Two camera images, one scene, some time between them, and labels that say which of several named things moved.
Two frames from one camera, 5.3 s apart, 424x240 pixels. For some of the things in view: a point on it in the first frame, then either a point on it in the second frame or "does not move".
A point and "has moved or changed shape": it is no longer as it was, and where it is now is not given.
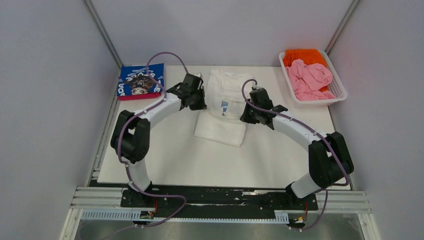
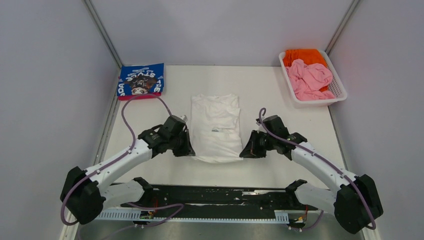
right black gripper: x=245 y=118 → x=251 y=151
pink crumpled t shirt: x=307 y=79 does not move
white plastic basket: x=335 y=86 does not move
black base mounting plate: x=209 y=201 does not move
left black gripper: x=201 y=105 → x=188 y=149
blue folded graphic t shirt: x=135 y=80 does not move
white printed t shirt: x=221 y=120 has moved or changed shape
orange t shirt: x=310 y=56 does not move
